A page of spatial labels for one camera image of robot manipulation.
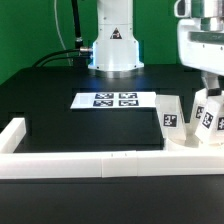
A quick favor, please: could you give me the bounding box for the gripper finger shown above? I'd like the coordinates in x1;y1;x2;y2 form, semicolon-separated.
201;71;222;97

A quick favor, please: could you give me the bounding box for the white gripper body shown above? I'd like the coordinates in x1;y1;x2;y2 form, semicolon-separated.
177;19;224;76

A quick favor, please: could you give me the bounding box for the white marker tag plate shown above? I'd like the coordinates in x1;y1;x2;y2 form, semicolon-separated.
71;92;156;109

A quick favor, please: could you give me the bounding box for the white U-shaped fence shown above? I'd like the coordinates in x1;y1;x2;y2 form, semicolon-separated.
0;118;224;179

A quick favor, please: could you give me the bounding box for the black thick cable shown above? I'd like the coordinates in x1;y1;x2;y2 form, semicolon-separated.
71;0;84;51

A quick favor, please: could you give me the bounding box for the thin white cable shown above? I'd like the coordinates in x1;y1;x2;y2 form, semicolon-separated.
54;0;72;67

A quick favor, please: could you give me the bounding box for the black curved base cable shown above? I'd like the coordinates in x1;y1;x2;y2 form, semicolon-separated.
31;46;94;69

